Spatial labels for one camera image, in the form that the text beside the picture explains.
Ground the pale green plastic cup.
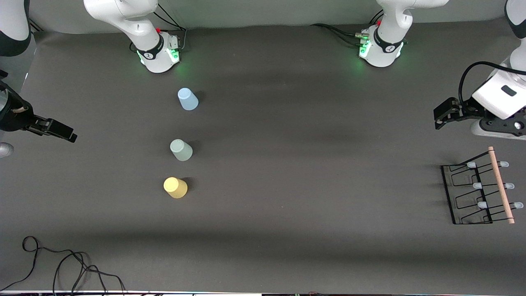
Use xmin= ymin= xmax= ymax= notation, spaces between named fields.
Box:
xmin=170 ymin=139 xmax=193 ymax=162

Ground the yellow plastic cup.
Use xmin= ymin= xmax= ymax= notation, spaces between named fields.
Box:
xmin=163 ymin=177 xmax=188 ymax=199

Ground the black left arm wrist cable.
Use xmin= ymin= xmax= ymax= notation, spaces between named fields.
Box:
xmin=458 ymin=61 xmax=526 ymax=108

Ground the loose black cable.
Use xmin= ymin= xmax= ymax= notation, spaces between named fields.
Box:
xmin=0 ymin=236 xmax=126 ymax=295

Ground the black arm base cable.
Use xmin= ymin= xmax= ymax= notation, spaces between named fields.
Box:
xmin=153 ymin=3 xmax=188 ymax=53
xmin=310 ymin=23 xmax=366 ymax=46

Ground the black wire cup holder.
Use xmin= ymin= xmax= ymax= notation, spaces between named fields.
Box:
xmin=441 ymin=146 xmax=524 ymax=225

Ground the light blue plastic cup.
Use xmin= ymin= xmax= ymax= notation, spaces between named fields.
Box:
xmin=177 ymin=88 xmax=199 ymax=111

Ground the black right arm base cable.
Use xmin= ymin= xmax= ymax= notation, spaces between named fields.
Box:
xmin=153 ymin=3 xmax=188 ymax=53

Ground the black left arm base cable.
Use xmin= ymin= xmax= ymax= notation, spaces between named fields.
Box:
xmin=310 ymin=23 xmax=366 ymax=46

